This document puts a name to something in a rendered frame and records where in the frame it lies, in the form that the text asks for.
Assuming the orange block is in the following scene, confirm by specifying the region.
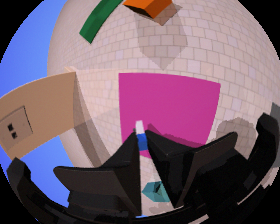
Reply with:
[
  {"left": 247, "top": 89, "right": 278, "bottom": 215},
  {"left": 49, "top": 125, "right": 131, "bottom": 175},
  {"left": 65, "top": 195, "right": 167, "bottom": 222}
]
[{"left": 123, "top": 0, "right": 172, "bottom": 19}]

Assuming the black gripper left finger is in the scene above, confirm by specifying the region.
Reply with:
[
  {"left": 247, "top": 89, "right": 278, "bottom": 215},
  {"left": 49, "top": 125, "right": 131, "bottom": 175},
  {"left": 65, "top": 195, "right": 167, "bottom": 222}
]
[{"left": 54, "top": 132, "right": 141, "bottom": 217}]

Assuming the grey panel with socket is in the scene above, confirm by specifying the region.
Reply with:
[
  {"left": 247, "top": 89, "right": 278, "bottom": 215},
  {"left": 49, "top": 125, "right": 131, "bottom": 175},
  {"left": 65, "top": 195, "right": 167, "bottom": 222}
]
[{"left": 0, "top": 65, "right": 76, "bottom": 160}]

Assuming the magenta flat square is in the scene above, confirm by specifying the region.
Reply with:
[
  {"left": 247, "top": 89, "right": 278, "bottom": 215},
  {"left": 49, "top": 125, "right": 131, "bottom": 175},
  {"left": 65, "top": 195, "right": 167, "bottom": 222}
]
[{"left": 119, "top": 72, "right": 221, "bottom": 148}]

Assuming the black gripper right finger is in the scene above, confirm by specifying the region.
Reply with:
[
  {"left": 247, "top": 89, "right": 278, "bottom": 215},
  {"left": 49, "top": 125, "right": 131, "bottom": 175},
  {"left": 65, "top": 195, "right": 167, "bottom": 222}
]
[{"left": 144, "top": 129, "right": 238, "bottom": 209}]

